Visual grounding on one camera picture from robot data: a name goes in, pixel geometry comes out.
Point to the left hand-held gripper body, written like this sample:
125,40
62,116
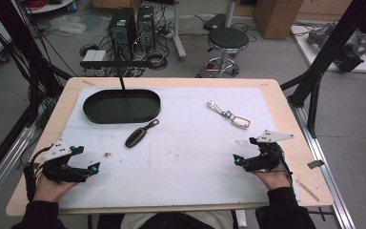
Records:
58,170

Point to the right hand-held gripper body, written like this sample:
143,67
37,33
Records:
267,156

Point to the black oval tray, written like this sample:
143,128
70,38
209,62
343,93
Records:
108,109

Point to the black car key fob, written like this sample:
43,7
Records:
135,138

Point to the person's left hand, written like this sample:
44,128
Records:
50,189

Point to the person's right hand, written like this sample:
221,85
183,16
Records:
274,179

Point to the grey tape piece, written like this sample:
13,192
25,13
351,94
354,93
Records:
316,164

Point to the thin wooden strip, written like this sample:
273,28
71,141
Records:
307,191

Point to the person's torso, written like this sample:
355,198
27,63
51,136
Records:
171,221

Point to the black T-shaped stand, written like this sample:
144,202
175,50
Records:
114,64

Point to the white box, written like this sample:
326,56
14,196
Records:
94,57

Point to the white floor board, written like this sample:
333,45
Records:
311,54

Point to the black round stool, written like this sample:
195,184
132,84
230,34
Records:
228,38

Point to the cardboard box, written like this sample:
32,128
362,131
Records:
276,19

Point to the clear plastic bag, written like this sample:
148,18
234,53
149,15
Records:
66,24

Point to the black flat case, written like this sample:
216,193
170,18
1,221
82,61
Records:
215,21

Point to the large black computer tower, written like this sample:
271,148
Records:
122,31

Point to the white metal stand leg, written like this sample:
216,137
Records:
178,38

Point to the grey machine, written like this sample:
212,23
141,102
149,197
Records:
349,47

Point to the slim black computer tower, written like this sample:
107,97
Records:
146,27

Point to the white round table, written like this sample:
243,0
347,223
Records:
50,6

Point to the aluminium rail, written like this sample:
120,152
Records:
327,181
3,162

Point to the black metal frame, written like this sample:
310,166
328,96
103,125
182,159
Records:
330,47
22,47

